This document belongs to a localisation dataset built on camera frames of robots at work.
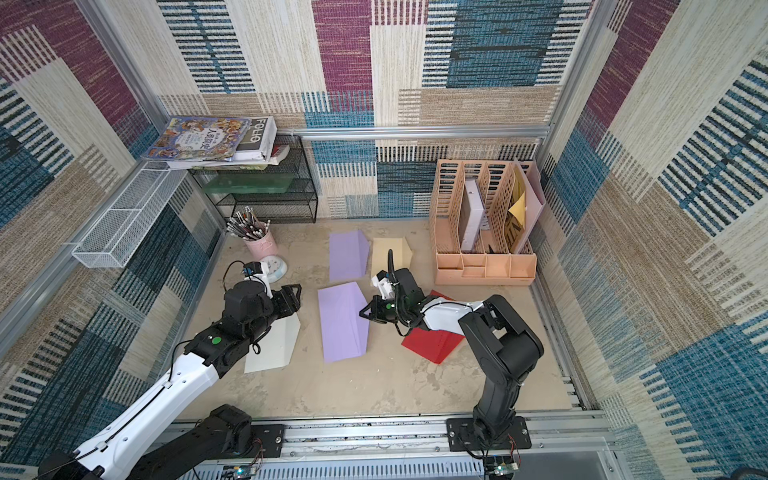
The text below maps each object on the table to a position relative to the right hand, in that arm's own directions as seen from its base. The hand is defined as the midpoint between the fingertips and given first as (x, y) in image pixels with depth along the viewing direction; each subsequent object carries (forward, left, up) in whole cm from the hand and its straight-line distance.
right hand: (358, 311), depth 88 cm
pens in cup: (+26, +36, +10) cm, 46 cm away
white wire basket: (+7, +54, +27) cm, 61 cm away
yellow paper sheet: (+22, -46, +18) cm, 54 cm away
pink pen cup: (+25, +35, 0) cm, 43 cm away
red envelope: (-7, -22, -8) cm, 24 cm away
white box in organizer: (+26, -36, +11) cm, 46 cm away
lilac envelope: (+27, +6, -8) cm, 29 cm away
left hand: (0, +16, +13) cm, 21 cm away
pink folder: (+20, -50, +23) cm, 58 cm away
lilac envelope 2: (-4, +4, -5) cm, 8 cm away
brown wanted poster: (+24, -49, +8) cm, 55 cm away
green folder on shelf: (+38, +36, +18) cm, 55 cm away
